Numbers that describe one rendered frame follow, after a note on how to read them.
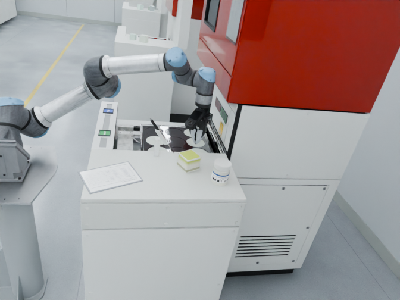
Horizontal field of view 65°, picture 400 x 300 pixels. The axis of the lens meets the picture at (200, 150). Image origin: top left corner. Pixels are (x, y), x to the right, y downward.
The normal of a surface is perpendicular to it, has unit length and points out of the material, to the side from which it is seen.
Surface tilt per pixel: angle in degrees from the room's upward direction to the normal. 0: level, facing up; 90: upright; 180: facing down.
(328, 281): 0
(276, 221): 90
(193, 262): 90
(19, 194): 0
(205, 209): 90
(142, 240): 90
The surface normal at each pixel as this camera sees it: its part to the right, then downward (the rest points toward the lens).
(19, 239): 0.45, 0.51
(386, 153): -0.97, -0.04
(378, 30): 0.18, 0.52
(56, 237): 0.14, -0.86
